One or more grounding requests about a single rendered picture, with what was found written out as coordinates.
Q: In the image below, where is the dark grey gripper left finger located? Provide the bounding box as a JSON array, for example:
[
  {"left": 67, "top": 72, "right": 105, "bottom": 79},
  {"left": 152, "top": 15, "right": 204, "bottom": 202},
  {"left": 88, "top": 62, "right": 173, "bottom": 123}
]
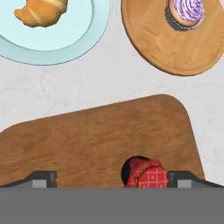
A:
[{"left": 0, "top": 170, "right": 58, "bottom": 189}]

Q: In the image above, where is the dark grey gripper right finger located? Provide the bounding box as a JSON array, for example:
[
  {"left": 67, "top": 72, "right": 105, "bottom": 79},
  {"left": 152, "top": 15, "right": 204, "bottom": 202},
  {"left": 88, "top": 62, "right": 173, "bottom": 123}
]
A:
[{"left": 168, "top": 170, "right": 224, "bottom": 189}]

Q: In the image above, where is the red checkered jam jar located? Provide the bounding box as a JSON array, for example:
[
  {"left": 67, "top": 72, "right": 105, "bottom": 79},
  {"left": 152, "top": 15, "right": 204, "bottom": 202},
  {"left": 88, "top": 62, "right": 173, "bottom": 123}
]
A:
[{"left": 121, "top": 156, "right": 170, "bottom": 189}]

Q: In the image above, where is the brown wooden cutting board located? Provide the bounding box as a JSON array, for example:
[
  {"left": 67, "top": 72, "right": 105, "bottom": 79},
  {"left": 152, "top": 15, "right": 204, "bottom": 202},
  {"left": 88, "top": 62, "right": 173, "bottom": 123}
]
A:
[{"left": 0, "top": 94, "right": 206, "bottom": 189}]

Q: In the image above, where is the golden croissant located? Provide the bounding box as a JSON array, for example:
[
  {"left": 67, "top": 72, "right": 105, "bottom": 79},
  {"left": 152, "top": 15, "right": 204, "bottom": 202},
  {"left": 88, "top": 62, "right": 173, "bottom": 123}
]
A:
[{"left": 13, "top": 0, "right": 69, "bottom": 29}]

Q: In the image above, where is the round wooden plate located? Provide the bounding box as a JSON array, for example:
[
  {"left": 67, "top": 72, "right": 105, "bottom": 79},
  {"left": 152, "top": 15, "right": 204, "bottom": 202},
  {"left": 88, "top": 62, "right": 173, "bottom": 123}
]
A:
[{"left": 121, "top": 0, "right": 224, "bottom": 77}]

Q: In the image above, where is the light blue plate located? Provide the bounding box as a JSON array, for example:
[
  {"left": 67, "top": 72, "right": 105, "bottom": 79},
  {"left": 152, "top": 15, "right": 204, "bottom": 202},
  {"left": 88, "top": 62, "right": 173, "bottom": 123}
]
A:
[{"left": 0, "top": 0, "right": 111, "bottom": 67}]

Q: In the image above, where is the purple frosted cupcake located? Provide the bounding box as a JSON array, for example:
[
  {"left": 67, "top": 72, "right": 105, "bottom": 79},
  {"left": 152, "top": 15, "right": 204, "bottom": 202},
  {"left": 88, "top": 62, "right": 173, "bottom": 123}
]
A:
[{"left": 164, "top": 0, "right": 206, "bottom": 32}]

